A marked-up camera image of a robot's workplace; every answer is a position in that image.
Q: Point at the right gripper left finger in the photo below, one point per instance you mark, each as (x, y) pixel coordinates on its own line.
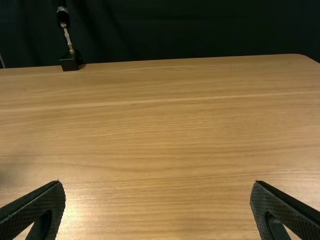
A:
(22, 212)

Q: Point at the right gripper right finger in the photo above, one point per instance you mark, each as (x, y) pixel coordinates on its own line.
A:
(280, 205)

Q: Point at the black clamp stand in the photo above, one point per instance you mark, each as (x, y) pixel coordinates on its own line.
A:
(68, 65)

